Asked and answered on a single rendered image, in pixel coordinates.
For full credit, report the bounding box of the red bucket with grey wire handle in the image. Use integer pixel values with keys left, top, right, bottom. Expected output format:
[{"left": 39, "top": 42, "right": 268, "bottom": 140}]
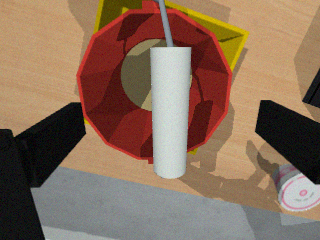
[{"left": 76, "top": 0, "right": 232, "bottom": 179}]

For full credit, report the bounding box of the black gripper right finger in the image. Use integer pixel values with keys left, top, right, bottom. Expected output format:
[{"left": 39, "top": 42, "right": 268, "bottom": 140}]
[{"left": 255, "top": 100, "right": 320, "bottom": 185}]

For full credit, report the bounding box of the yellow square tray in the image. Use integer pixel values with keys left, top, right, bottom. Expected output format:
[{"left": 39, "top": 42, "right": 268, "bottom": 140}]
[{"left": 93, "top": 0, "right": 250, "bottom": 71}]

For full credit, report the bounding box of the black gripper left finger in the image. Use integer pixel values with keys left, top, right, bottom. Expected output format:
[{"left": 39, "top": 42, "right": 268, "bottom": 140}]
[{"left": 0, "top": 102, "right": 86, "bottom": 240}]

